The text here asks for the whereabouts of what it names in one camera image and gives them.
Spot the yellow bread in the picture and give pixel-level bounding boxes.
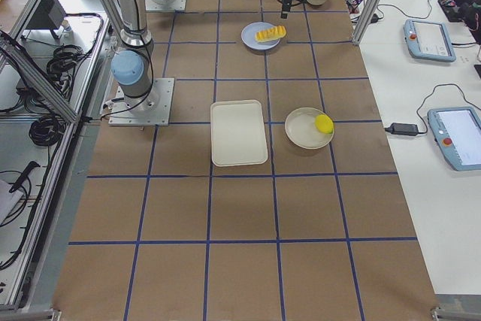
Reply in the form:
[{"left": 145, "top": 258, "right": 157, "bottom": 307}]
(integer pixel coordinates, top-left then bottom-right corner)
[{"left": 255, "top": 26, "right": 286, "bottom": 43}]

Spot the blue plate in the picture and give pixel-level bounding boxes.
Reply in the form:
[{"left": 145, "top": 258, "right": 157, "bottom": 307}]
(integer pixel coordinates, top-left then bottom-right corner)
[{"left": 241, "top": 22, "right": 286, "bottom": 50}]

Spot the cream lemon plate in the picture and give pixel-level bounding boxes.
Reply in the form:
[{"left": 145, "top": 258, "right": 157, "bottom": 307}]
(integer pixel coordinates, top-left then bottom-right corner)
[{"left": 285, "top": 108, "right": 334, "bottom": 150}]

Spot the yellow lemon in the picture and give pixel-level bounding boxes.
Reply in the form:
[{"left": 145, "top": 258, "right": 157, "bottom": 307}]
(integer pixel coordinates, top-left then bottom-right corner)
[{"left": 314, "top": 114, "right": 334, "bottom": 134}]

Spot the far blue teach pendant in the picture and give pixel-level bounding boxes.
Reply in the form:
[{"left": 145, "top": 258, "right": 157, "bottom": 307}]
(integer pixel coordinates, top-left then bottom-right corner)
[{"left": 403, "top": 19, "right": 456, "bottom": 62}]

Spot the blue teach pendant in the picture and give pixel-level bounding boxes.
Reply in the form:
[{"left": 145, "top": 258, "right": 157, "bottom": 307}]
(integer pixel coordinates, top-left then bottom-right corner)
[
  {"left": 428, "top": 107, "right": 480, "bottom": 171},
  {"left": 403, "top": 19, "right": 456, "bottom": 62}
]

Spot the cream tray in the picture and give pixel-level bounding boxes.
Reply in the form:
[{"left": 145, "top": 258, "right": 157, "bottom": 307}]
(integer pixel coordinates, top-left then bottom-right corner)
[{"left": 210, "top": 100, "right": 268, "bottom": 167}]

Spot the black power adapter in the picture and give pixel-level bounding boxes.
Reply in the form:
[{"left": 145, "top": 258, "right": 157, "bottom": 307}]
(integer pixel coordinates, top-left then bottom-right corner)
[{"left": 389, "top": 123, "right": 419, "bottom": 136}]

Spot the near blue teach pendant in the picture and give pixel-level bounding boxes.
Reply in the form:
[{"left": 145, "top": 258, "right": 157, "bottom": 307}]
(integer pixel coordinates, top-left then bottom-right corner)
[{"left": 428, "top": 107, "right": 480, "bottom": 171}]

